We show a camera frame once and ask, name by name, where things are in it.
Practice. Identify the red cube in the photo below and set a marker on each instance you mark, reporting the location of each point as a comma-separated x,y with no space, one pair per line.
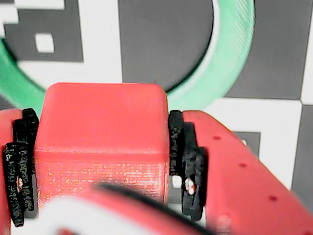
102,122

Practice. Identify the black white marker checkerboard mat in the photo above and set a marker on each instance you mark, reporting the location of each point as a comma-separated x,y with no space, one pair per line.
159,36

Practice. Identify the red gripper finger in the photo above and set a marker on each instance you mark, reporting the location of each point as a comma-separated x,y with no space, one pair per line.
22,171
244,195

